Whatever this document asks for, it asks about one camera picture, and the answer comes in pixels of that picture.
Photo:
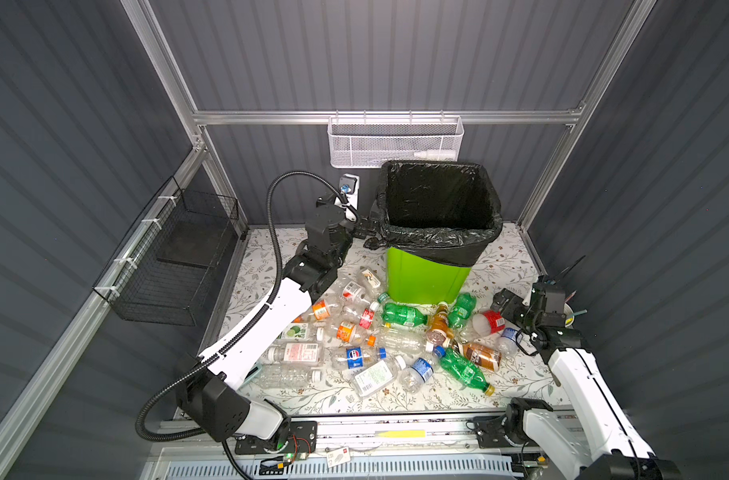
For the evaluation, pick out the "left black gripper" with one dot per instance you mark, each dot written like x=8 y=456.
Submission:
x=319 y=208

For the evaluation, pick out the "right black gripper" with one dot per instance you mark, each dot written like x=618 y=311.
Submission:
x=509 y=310

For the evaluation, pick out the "red white round bottle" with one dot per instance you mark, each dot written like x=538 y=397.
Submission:
x=487 y=323

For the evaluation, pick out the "clear bottle red white label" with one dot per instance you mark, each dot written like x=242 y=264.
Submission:
x=355 y=294

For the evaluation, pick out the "clear bottle blue label front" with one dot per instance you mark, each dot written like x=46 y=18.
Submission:
x=417 y=375

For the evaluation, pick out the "clear bottle blue label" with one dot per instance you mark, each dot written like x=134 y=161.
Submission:
x=507 y=343
x=417 y=375

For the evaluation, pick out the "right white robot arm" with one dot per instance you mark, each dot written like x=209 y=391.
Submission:
x=614 y=448

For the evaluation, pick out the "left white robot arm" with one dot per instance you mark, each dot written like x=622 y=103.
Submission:
x=211 y=397

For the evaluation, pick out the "black bin liner bag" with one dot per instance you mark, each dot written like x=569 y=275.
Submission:
x=444 y=212

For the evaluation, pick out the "white cup pencil holder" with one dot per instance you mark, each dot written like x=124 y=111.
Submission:
x=570 y=315

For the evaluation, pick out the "brown Nescafe bottle lying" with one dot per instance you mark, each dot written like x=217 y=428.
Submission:
x=483 y=356

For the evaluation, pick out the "clear bottle orange label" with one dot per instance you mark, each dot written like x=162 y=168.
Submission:
x=321 y=311

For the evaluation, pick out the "clear bottle green lime label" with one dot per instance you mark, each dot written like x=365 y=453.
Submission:
x=303 y=332

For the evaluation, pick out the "brown Nescafe bottle upright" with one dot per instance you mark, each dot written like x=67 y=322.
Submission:
x=438 y=332

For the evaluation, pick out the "clear bottle orange cap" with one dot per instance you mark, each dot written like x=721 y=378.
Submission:
x=352 y=334

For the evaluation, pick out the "green bottle yellow cap left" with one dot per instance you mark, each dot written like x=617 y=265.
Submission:
x=396 y=314

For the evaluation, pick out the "clear bottle pink label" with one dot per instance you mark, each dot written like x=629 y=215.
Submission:
x=295 y=353

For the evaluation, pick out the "Pepsi label clear bottle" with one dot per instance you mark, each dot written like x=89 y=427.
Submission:
x=352 y=358

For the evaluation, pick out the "clear crumpled bottle centre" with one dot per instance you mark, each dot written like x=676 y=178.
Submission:
x=399 y=341

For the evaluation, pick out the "clear bottle white green label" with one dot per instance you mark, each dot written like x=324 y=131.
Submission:
x=378 y=376

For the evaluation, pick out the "clear ribbed empty bottle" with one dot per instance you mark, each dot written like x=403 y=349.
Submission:
x=288 y=377

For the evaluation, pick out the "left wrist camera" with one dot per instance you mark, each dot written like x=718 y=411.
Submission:
x=349 y=185

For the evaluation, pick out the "white wire wall basket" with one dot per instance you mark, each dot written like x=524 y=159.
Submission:
x=366 y=142

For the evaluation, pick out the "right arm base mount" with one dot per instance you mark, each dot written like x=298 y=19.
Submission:
x=493 y=432

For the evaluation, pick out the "black wire wall basket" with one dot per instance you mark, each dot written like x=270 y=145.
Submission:
x=176 y=262

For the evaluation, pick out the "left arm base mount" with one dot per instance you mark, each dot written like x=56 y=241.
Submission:
x=296 y=437

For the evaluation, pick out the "white tag on rail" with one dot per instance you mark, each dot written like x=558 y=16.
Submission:
x=338 y=457

